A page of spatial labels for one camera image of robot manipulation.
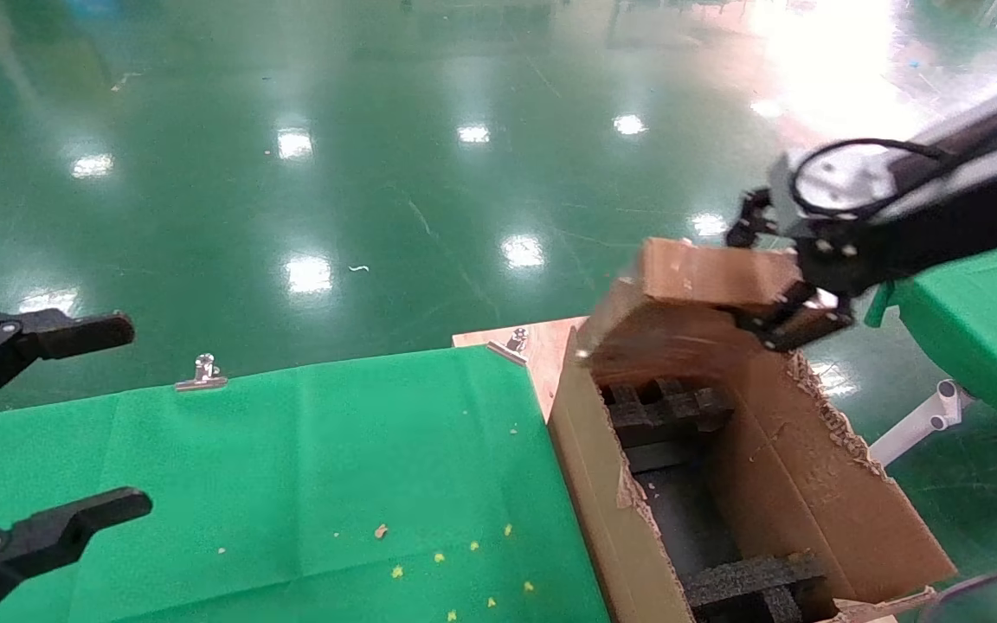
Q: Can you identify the silver camera mounting bracket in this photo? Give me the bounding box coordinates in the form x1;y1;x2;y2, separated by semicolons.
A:
888;85;997;196

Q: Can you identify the large open cardboard carton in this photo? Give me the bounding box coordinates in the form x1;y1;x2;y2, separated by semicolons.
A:
548;303;956;623

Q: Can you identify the metal binder clip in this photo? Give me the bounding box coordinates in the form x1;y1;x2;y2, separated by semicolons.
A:
488;327;531;366
174;353;228;393

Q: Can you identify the black foam carton liner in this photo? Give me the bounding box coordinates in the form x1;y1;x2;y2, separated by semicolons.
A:
628;441;746;598

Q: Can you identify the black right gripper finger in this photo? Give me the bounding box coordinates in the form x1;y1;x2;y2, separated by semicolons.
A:
728;281;854;352
726;188;783;250

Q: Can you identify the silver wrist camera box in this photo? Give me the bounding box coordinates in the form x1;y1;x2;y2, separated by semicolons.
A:
769;143;906;224

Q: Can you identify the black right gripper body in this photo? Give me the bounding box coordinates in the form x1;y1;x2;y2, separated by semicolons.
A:
797;164;997;297

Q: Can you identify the green cloth on side table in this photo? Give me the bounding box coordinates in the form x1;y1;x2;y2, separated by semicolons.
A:
864;232;997;444

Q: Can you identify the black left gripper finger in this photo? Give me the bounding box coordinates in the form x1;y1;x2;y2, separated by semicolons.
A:
0;487;153;623
0;307;136;425

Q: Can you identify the white table leg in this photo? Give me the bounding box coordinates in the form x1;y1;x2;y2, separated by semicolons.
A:
868;379;975;468

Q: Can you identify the large green table cloth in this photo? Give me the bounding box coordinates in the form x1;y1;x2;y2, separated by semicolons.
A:
0;344;612;623

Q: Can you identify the small brown cardboard box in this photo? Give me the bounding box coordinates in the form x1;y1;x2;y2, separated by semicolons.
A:
581;237;807;369

